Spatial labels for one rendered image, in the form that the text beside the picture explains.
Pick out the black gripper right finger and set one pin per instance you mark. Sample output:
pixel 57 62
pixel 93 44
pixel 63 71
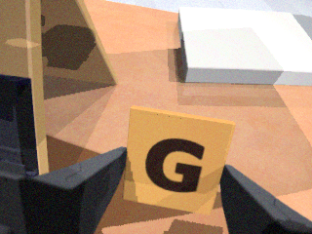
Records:
pixel 250 209

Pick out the tan letter tile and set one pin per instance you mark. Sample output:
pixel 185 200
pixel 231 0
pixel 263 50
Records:
pixel 175 160

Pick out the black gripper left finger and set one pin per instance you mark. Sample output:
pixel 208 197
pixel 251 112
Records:
pixel 71 200

